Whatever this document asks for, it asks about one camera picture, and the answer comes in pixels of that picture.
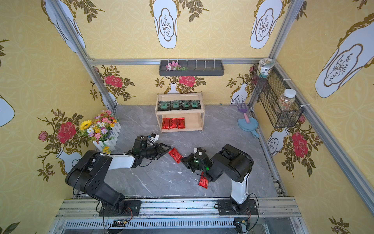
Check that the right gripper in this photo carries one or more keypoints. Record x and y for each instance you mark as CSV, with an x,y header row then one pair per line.
x,y
191,161

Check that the flower bouquet in white planter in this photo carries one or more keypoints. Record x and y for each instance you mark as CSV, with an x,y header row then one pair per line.
x,y
102,131

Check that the patterned lidded jar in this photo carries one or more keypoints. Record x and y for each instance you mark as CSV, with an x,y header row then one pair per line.
x,y
265,67

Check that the pink flowers in tray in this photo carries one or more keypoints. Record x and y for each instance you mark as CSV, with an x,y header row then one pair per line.
x,y
175,66

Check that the glass jar of sprinkles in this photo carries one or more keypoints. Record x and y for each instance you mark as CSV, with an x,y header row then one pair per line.
x,y
285,101

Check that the small circuit board left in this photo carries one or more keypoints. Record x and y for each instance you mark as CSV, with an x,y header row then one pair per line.
x,y
119,223

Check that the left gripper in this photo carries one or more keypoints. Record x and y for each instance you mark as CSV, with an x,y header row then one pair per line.
x,y
158,149

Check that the red tea bag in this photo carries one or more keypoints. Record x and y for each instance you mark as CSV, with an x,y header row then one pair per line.
x,y
175,155
203,182
166,123
173,123
181,123

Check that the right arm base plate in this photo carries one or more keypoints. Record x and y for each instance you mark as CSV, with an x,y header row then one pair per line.
x,y
231,207

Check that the grey wall tray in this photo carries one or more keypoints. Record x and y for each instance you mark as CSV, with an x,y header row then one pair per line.
x,y
195,67

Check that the black wire wall basket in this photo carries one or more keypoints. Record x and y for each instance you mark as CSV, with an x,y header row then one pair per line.
x,y
268,92

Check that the small connector right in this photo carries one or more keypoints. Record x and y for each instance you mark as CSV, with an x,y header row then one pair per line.
x,y
241,227

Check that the wooden two-tier shelf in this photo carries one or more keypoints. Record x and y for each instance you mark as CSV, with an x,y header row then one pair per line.
x,y
194,118

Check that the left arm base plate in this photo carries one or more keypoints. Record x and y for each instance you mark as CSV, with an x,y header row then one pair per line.
x,y
127,208

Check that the green tea bag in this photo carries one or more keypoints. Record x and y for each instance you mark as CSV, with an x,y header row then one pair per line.
x,y
186,105
195,104
175,105
163,106

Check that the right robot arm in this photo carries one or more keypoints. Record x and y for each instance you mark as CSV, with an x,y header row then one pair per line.
x,y
237,165

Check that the purple pink toy rake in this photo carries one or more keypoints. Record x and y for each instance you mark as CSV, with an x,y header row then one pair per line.
x,y
243,109

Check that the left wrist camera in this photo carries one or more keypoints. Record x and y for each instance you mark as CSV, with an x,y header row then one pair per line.
x,y
153,137

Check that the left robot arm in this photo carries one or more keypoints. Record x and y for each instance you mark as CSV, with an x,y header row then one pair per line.
x,y
88,175

